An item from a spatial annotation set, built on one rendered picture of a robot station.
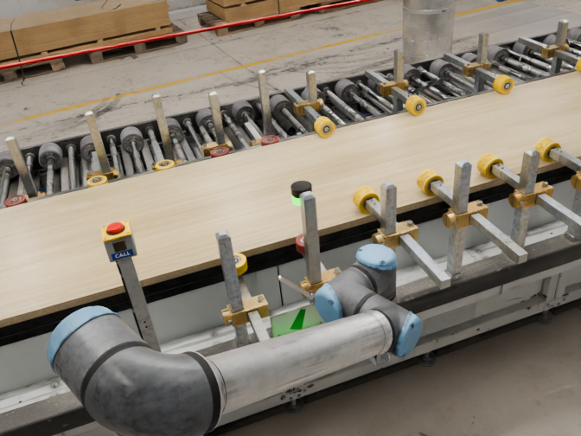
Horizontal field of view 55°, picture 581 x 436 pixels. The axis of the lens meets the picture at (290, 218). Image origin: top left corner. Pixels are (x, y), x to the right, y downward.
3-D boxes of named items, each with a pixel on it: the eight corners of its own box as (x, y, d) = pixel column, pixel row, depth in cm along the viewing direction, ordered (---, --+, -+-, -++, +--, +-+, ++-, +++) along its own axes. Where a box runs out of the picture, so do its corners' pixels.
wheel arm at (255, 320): (284, 375, 150) (283, 364, 148) (272, 379, 149) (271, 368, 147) (241, 279, 185) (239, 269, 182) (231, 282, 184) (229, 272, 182)
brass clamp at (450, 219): (488, 221, 180) (489, 208, 177) (450, 232, 177) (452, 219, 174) (476, 211, 185) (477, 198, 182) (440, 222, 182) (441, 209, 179)
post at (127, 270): (169, 374, 168) (132, 254, 143) (153, 379, 167) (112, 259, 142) (167, 362, 171) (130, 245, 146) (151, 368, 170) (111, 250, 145)
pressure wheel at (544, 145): (539, 159, 208) (552, 164, 212) (552, 140, 205) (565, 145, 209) (528, 152, 213) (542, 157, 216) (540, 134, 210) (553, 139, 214)
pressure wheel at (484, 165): (500, 154, 200) (482, 169, 201) (507, 168, 205) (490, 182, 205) (489, 147, 205) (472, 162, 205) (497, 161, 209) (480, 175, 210)
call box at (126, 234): (138, 258, 142) (130, 233, 138) (111, 266, 141) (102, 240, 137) (135, 243, 148) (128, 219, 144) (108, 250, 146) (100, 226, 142)
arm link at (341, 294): (347, 309, 114) (386, 278, 120) (307, 285, 121) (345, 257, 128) (348, 342, 119) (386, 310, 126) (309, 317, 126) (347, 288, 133)
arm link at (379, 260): (345, 253, 127) (373, 234, 133) (347, 295, 134) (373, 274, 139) (378, 271, 121) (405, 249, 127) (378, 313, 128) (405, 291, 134)
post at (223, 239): (252, 357, 177) (230, 234, 150) (242, 361, 176) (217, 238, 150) (249, 350, 180) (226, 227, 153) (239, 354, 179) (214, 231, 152)
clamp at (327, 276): (345, 288, 174) (344, 276, 171) (304, 301, 171) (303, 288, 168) (338, 278, 179) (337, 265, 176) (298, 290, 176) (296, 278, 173)
